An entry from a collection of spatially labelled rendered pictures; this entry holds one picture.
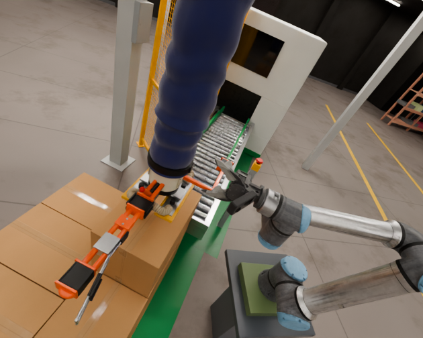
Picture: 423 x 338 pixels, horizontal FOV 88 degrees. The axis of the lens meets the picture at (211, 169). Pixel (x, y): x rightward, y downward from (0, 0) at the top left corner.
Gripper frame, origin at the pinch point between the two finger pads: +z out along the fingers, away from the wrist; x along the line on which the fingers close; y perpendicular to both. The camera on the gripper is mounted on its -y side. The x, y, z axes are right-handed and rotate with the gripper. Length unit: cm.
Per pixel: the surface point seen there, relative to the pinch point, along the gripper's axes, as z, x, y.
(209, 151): 21, -106, 171
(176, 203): 10.2, -44.0, 21.1
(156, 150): 26.2, -13.9, 17.4
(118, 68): 125, -38, 129
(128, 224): 19.9, -32.2, -9.7
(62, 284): 24, -31, -37
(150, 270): 7, -69, -5
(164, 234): 9, -63, 14
